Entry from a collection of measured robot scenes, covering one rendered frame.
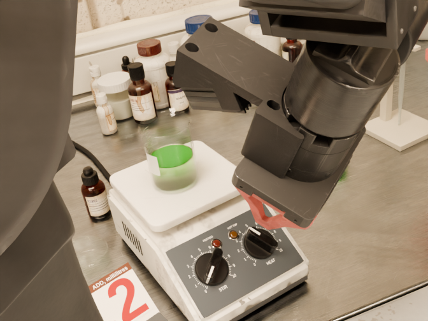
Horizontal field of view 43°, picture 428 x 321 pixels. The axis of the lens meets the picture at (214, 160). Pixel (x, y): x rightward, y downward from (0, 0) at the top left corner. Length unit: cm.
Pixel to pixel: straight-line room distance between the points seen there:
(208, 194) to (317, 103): 25
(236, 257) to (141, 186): 13
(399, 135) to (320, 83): 48
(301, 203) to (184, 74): 12
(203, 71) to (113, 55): 64
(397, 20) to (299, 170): 14
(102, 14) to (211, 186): 54
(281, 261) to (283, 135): 21
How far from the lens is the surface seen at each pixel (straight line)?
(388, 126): 82
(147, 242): 55
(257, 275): 54
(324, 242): 62
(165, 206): 55
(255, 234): 53
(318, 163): 38
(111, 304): 55
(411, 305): 56
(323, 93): 32
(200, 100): 40
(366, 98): 33
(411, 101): 91
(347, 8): 26
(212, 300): 52
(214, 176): 58
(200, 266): 52
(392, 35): 30
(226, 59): 38
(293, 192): 39
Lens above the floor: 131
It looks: 32 degrees down
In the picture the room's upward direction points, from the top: 8 degrees counter-clockwise
